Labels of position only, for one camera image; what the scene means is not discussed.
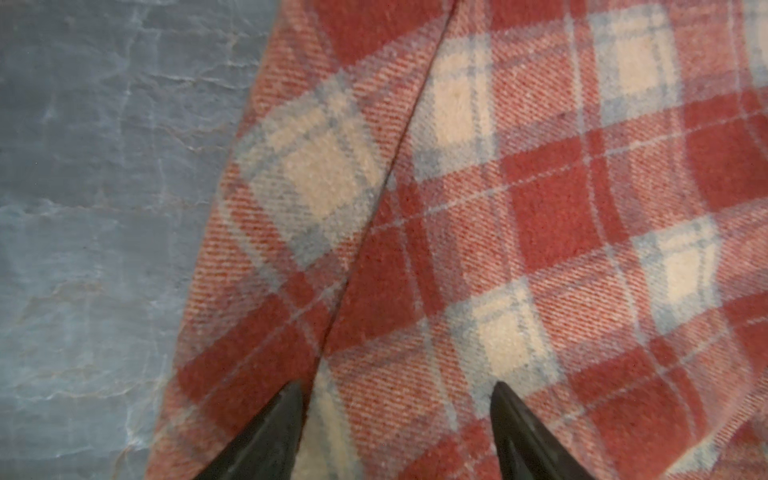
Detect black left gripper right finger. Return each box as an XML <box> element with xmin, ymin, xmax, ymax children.
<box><xmin>490</xmin><ymin>381</ymin><xmax>594</xmax><ymax>480</ymax></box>

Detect red plaid skirt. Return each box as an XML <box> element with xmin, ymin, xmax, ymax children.
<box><xmin>146</xmin><ymin>1</ymin><xmax>767</xmax><ymax>479</ymax></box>

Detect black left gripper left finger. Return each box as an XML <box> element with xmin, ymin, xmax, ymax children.
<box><xmin>195</xmin><ymin>381</ymin><xmax>304</xmax><ymax>480</ymax></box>

